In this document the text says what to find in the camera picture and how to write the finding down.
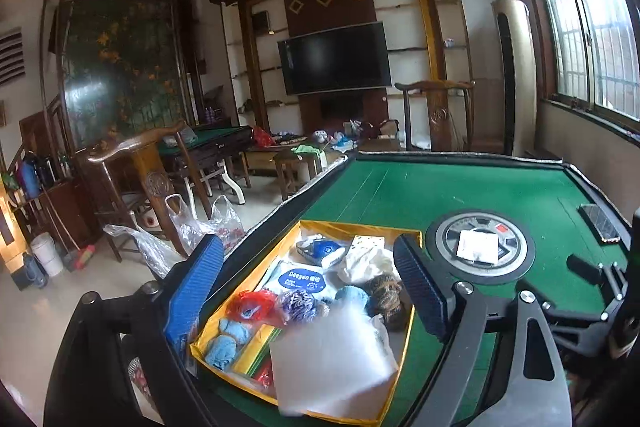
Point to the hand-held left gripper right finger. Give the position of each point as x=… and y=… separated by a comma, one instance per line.
x=420, y=287

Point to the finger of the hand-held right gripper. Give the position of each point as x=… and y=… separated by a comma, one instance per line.
x=585, y=268
x=575, y=327

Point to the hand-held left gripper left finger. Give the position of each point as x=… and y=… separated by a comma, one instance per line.
x=197, y=282

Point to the red plastic bag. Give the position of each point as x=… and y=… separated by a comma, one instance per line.
x=250, y=307
x=263, y=137

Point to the white cloth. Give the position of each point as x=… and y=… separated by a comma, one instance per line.
x=362, y=267

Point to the light blue terry cloth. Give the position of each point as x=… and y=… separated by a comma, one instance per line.
x=222, y=342

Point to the blue terry towel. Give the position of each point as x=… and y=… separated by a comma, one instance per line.
x=350, y=294

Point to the yellow cardboard box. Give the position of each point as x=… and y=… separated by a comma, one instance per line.
x=360, y=227

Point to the white blue wet wipes pack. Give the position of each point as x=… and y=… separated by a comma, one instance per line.
x=295, y=279

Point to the blue white pompom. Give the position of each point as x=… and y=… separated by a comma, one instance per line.
x=297, y=307

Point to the white foam block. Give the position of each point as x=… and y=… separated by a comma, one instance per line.
x=330, y=357

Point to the black phone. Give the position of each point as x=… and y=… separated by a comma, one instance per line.
x=600, y=222

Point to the clear plastic bag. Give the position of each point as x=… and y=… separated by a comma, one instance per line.
x=182, y=222
x=145, y=252
x=227, y=227

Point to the round table centre console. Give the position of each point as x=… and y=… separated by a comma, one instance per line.
x=515, y=252

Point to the wooden chair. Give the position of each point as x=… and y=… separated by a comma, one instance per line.
x=155, y=182
x=437, y=117

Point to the red broom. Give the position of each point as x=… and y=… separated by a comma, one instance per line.
x=80, y=257

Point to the green mahjong table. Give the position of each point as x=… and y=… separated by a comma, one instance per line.
x=220, y=139

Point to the white bucket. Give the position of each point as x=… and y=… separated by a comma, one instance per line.
x=47, y=257

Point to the wooden stool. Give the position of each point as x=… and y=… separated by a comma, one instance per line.
x=297, y=167

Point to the dark blue bucket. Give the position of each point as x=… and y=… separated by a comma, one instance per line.
x=31, y=272

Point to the tower air conditioner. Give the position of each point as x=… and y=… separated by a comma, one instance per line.
x=515, y=72

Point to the large floral painting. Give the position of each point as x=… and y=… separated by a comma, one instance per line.
x=120, y=72

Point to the barred window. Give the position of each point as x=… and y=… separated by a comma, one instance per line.
x=575, y=32

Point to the black television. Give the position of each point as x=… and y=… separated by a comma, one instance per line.
x=335, y=57

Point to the wooden wall shelf unit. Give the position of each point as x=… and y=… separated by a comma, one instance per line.
x=427, y=17

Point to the wall vent grille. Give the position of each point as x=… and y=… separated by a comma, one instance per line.
x=11, y=57

